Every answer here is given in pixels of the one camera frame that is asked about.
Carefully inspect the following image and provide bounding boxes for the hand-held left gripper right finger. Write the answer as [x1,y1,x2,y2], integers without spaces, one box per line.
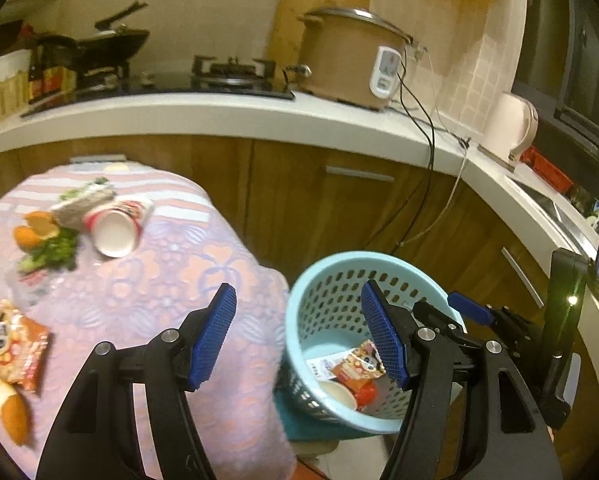
[361,280,564,480]

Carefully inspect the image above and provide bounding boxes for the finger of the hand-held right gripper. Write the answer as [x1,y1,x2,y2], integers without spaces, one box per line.
[448,291,509,332]
[413,301,467,346]

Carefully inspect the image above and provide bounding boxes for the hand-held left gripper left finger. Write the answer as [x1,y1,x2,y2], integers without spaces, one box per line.
[36,283,238,480]

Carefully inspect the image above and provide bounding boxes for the light blue plastic basket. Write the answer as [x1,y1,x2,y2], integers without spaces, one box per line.
[278,251,467,435]

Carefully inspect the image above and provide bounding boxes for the red and white paper cup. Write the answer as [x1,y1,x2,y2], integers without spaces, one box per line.
[82,198,155,259]

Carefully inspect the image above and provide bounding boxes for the white foam net wrapper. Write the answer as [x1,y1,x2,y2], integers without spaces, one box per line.
[50,183,116,228]

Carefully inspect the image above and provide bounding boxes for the large orange peel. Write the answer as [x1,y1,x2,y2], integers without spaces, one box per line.
[0,379,30,446]

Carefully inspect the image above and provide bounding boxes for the small orange snack packet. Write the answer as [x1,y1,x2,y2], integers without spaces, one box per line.
[329,340,386,386]

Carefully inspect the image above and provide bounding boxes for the red plastic scrap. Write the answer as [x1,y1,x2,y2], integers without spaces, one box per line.
[354,380,381,407]

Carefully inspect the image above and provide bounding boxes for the white paper slip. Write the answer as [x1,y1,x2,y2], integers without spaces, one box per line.
[305,352,353,380]

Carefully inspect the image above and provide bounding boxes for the white paper bowl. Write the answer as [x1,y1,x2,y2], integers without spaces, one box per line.
[319,379,359,413]

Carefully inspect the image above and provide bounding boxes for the pink floral blanket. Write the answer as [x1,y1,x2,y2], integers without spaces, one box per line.
[0,162,298,480]

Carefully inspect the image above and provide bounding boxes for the steel sink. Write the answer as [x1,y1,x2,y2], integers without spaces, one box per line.
[504,175,599,257]

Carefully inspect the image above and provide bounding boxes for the red box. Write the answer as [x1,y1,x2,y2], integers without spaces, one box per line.
[522,146,575,192]

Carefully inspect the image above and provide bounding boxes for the green vegetable scraps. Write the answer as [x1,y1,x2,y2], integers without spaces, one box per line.
[20,229,79,272]

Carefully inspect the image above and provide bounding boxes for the clear plastic wrap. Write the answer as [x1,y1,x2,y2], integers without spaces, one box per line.
[17,269,66,307]

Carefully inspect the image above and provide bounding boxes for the white electric kettle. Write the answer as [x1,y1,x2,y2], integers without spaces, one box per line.
[481,92,539,162]

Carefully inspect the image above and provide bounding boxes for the green leaf scrap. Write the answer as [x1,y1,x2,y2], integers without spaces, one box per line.
[60,176,112,201]

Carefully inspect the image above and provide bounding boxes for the black gas stove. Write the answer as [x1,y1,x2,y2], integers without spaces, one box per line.
[22,55,296,118]

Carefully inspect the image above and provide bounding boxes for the dark window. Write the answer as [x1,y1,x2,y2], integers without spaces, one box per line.
[512,0,599,161]

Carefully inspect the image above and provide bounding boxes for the beige rice cooker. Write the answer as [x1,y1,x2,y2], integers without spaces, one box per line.
[284,7,413,111]

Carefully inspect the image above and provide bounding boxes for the dark sauce bottle red label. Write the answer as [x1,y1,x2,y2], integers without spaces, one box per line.
[42,45,78,97]

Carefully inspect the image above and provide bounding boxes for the black wok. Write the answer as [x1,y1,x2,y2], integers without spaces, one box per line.
[34,2,150,70]

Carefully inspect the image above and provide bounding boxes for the pale slatted container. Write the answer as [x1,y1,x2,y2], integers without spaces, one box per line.
[0,71,30,131]

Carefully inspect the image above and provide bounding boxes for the wooden cutting board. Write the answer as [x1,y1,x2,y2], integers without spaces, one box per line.
[267,0,373,68]

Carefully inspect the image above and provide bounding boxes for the white power cable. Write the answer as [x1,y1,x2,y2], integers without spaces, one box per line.
[401,49,473,247]

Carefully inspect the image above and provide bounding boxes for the black power cable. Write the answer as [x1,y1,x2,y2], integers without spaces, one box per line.
[387,45,436,257]

